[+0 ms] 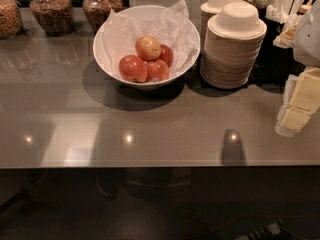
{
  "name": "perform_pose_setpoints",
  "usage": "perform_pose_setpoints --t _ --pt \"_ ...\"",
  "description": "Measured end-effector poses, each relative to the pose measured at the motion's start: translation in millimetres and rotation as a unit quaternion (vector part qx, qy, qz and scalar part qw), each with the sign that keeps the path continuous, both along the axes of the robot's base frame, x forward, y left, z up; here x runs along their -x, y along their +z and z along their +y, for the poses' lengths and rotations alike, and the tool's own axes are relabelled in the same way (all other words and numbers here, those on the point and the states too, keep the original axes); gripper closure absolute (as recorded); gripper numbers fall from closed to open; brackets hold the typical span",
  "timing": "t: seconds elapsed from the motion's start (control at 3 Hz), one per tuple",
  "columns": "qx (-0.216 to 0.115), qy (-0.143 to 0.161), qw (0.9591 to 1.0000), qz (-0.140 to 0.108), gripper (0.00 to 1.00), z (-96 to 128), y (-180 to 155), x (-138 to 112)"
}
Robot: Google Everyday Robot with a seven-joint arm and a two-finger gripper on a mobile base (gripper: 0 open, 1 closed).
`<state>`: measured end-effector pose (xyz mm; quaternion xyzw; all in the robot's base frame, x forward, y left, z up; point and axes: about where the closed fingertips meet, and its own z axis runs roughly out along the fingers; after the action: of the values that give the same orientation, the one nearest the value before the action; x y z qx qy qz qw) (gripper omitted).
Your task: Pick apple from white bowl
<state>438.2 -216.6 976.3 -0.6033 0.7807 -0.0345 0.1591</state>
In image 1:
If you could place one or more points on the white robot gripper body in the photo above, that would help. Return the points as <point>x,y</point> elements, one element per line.
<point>308,44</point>

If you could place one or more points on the middle glass cereal jar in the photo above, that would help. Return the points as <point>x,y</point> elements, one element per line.
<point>55,17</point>

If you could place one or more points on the front stack of paper bowls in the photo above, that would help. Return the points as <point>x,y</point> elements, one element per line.
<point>233,40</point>

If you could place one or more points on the front left red apple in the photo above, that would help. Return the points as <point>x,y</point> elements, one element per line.
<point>133,69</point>

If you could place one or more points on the red apple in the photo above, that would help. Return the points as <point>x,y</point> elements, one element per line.
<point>157,71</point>
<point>166,54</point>
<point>133,69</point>

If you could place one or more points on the right glass cereal jar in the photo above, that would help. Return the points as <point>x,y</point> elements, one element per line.
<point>97,11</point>

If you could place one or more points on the left glass cereal jar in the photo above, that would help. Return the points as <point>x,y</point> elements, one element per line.
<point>10,19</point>

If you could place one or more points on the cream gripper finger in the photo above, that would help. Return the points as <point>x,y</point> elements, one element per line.
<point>290,121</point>
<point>306,94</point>

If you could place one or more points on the black power strip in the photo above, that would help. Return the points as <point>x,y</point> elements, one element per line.
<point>270,231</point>

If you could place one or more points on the white paper bowl liner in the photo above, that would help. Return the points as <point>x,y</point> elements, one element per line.
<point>123,34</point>

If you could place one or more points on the top yellow-red apple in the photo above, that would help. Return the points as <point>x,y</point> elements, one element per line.
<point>148,48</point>

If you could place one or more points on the glass cereal jar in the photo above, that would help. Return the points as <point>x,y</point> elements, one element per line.
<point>97,11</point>
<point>10,19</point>
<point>55,17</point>

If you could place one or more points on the stack of paper bowls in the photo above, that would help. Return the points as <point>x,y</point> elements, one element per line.
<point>209,9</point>
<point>233,40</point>

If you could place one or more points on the rear stack of paper bowls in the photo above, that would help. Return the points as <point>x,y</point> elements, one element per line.
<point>209,9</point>

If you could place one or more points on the white ceramic bowl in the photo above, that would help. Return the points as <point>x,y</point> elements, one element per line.
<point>103,62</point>

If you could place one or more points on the back right red apple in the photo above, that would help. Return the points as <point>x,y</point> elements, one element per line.
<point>166,54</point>

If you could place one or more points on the front middle red apple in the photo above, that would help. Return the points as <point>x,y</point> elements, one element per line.
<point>157,71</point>

